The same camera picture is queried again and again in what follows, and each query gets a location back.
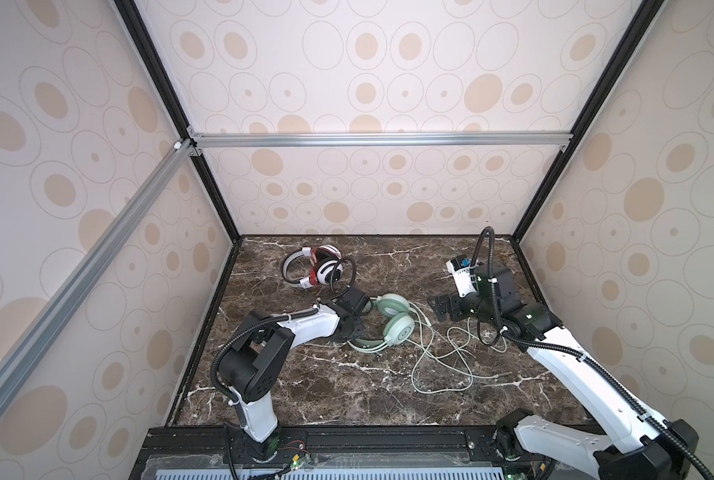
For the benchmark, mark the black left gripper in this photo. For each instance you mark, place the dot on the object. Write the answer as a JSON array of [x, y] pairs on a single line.
[[359, 329]]

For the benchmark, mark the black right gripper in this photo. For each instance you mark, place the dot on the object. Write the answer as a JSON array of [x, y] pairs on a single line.
[[440, 307]]

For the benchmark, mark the white black headphones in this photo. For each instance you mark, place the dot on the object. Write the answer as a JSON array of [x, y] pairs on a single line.
[[327, 266]]

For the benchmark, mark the mint green headphones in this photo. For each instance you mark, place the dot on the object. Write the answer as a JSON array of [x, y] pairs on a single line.
[[402, 315]]

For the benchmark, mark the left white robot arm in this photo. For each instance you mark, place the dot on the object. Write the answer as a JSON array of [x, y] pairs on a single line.
[[248, 365]]

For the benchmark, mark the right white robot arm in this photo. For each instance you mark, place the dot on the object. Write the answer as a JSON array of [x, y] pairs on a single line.
[[636, 441]]

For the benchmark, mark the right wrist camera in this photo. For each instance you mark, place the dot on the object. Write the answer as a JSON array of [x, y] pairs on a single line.
[[460, 268]]

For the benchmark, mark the silver aluminium rail back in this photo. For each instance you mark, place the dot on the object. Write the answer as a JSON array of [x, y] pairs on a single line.
[[397, 139]]

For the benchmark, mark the silver aluminium rail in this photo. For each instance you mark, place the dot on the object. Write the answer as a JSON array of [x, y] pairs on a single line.
[[28, 352], [397, 139]]

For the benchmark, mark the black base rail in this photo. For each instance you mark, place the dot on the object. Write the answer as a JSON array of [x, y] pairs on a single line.
[[340, 452]]

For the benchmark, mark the black vertical frame post right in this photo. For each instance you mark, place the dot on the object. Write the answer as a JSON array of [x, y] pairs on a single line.
[[621, 57]]

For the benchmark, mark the black vertical frame post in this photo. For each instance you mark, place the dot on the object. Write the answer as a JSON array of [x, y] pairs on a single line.
[[134, 24], [621, 57]]

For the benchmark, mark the black vertical frame post left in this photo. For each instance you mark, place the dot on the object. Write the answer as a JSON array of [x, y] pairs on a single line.
[[134, 24]]

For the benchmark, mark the silver aluminium rail left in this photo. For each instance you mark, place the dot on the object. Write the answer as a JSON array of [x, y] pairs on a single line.
[[28, 352]]

